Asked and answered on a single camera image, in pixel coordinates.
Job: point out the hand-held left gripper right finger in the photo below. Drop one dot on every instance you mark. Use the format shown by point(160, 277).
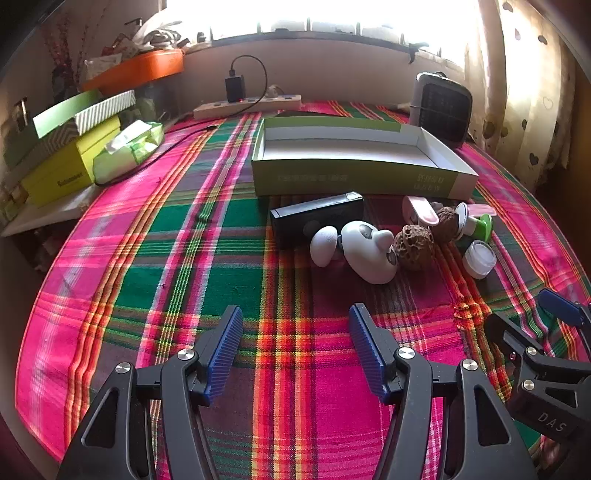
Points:
point(364, 350)

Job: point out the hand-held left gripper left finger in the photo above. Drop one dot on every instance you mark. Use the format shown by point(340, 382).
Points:
point(226, 350)

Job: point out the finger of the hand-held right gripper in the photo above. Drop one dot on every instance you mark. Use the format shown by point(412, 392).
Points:
point(512, 339)
point(558, 302)

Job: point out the white round cap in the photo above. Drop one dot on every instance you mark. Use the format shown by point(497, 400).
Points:
point(480, 258)

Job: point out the white panda toy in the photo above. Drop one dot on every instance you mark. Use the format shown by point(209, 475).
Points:
point(364, 254)

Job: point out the white mushroom-shaped knob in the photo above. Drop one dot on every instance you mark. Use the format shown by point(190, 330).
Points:
point(323, 244)

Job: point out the brown walnut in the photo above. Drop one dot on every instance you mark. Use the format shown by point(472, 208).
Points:
point(445, 224)
point(413, 247)

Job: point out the pink plastic clip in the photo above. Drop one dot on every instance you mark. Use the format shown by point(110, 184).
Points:
point(482, 211)
point(418, 210)

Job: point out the black rectangular device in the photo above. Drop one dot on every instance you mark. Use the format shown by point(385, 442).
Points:
point(314, 217)

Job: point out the green white cardboard box tray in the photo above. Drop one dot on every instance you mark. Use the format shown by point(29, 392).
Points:
point(351, 175)

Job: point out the pink green plaid tablecloth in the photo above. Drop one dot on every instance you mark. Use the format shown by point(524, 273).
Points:
point(184, 277)

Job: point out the cream heart-print curtain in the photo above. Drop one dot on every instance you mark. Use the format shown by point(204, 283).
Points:
point(517, 92)

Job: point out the grey black space heater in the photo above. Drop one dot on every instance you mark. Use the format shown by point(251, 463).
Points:
point(445, 110)

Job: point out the green tissue pack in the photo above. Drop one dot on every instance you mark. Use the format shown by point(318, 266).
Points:
point(134, 147)

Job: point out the white shelf board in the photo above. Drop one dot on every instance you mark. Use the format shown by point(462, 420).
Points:
point(46, 212)

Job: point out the yellow-green box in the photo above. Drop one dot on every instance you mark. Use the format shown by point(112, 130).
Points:
point(60, 175)

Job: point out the black phone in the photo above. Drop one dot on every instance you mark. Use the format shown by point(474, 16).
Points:
point(284, 113)

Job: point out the beige power strip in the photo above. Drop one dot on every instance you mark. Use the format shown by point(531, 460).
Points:
point(258, 105)

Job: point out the black charger plug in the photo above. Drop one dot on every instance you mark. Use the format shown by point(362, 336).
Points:
point(234, 87)

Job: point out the grey white striped box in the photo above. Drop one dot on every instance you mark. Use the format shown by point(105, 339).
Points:
point(104, 108)

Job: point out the black window latch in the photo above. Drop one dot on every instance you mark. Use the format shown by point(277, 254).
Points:
point(415, 50)

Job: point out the flat green box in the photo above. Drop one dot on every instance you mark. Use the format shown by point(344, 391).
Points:
point(60, 113)

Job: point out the bright window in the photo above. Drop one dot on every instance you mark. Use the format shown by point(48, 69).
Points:
point(323, 14)

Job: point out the dried flower branches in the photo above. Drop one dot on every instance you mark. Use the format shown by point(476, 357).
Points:
point(64, 50)

